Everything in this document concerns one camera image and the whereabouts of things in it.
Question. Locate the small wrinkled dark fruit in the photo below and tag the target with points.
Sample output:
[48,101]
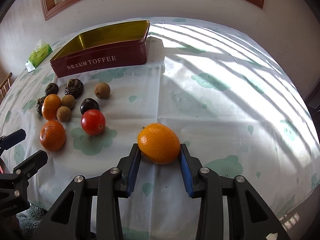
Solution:
[52,88]

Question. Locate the brown longan middle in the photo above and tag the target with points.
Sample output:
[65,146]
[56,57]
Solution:
[68,101]

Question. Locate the wooden chair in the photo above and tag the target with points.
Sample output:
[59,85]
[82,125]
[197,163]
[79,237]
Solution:
[5,86]

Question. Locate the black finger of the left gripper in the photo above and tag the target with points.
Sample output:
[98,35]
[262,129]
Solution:
[8,141]
[31,165]

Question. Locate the red toffee tin box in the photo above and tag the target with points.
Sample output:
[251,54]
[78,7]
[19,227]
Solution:
[116,45]

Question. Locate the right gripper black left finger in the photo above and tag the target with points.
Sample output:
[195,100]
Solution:
[89,208]

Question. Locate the brown longan lower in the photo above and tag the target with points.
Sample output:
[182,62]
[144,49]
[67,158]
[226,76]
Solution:
[63,114]

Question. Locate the large wrinkled dark fruit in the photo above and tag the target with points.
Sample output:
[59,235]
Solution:
[74,87]

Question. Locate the brown longan top right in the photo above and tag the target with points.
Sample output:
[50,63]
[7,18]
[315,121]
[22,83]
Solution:
[102,90]

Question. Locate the green tissue pack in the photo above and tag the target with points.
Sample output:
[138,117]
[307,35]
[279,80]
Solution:
[41,51]

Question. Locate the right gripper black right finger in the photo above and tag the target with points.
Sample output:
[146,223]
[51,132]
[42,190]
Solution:
[248,214]

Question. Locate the red cherry tomato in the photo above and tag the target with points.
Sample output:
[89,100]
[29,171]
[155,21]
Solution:
[93,122]

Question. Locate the orange tangerine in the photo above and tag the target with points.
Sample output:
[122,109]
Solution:
[52,136]
[50,106]

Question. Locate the dark smooth passion fruit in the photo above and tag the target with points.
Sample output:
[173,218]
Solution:
[88,104]

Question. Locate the brown longan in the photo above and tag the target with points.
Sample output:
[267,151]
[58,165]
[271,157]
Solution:
[102,90]
[63,114]
[68,101]

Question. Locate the white patterned tablecloth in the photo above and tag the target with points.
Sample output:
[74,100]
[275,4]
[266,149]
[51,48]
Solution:
[224,97]

